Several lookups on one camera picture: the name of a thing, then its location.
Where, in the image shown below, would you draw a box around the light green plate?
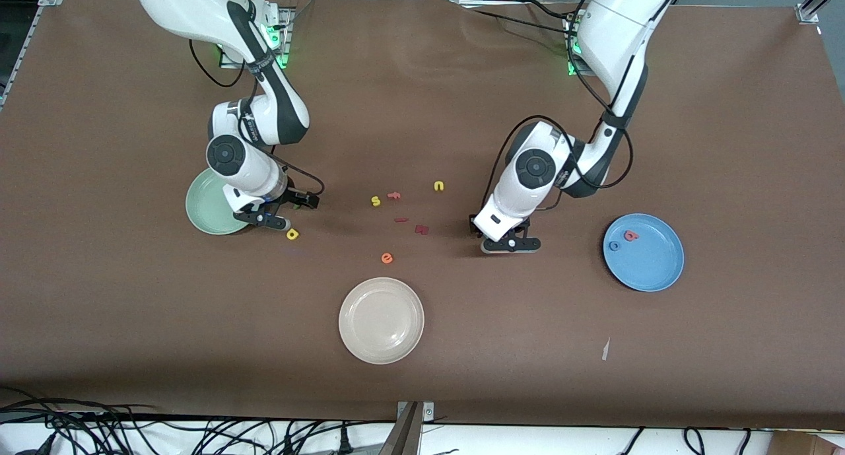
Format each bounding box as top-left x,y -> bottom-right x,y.
186,167 -> 250,236

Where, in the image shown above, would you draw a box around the beige white plate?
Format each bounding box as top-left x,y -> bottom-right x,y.
339,277 -> 425,365

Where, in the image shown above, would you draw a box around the blue plate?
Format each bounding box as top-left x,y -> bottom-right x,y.
603,213 -> 685,292

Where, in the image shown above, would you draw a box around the brown cardboard box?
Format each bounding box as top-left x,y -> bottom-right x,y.
769,431 -> 845,455

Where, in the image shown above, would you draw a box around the aluminium corner profile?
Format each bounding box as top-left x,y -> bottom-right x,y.
795,0 -> 845,25

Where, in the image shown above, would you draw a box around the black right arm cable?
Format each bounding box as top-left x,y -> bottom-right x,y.
188,38 -> 325,199

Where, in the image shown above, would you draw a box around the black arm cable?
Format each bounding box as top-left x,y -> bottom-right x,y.
484,19 -> 634,208
188,38 -> 325,199

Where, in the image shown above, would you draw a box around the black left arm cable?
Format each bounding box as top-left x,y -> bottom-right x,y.
484,19 -> 634,208

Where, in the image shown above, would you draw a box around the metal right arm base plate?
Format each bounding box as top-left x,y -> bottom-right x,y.
218,6 -> 292,69

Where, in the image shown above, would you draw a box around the black base cable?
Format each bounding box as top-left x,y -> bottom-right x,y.
462,0 -> 579,38

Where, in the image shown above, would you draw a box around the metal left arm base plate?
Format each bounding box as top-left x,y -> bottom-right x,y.
565,13 -> 585,78

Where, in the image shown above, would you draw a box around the metal table edge bracket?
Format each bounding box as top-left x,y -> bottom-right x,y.
395,401 -> 436,455

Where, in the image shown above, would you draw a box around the black looped floor cables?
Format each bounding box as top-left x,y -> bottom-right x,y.
621,426 -> 753,455

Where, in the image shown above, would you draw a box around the tangled black floor cables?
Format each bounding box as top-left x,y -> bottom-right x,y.
0,386 -> 397,455

